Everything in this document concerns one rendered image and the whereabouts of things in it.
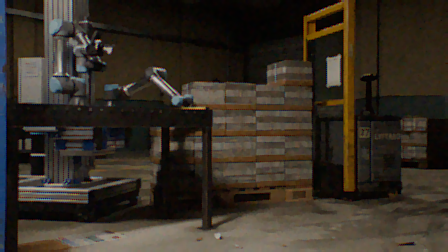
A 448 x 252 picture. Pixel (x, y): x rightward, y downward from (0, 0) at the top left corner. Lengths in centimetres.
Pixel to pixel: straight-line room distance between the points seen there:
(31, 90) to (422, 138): 613
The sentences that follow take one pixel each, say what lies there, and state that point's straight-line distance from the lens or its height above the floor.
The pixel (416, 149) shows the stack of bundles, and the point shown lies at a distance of 834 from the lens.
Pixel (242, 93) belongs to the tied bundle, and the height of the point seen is 98.
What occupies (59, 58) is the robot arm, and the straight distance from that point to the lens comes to 367.
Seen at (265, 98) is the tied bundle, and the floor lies 94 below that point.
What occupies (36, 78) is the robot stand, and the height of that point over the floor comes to 107.
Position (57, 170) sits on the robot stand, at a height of 34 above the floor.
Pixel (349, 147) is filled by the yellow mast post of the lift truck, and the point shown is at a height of 49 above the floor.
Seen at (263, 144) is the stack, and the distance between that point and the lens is 420.
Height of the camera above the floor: 68
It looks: level
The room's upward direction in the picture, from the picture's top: straight up
